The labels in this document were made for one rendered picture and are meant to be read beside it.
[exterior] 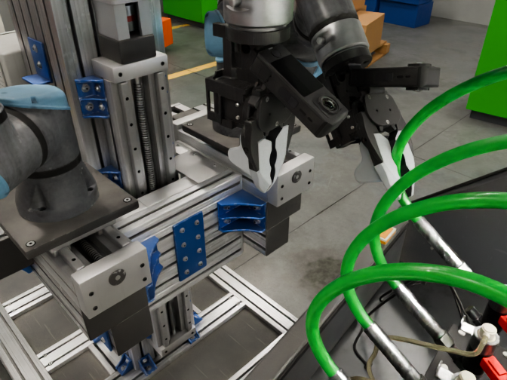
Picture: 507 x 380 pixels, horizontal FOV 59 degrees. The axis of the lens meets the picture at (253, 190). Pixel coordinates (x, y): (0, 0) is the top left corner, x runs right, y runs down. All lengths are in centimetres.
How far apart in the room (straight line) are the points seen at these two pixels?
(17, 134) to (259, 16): 45
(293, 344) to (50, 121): 54
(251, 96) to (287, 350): 41
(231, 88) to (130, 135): 55
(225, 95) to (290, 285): 172
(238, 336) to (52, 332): 68
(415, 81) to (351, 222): 204
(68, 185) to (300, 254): 163
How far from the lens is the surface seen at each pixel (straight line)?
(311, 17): 69
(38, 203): 91
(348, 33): 66
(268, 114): 52
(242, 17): 49
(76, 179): 90
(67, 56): 104
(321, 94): 50
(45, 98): 83
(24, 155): 78
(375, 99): 64
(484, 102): 406
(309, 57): 80
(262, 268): 226
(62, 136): 86
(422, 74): 60
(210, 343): 170
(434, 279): 37
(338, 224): 257
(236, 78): 54
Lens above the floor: 155
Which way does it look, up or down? 33 degrees down
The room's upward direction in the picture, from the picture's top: straight up
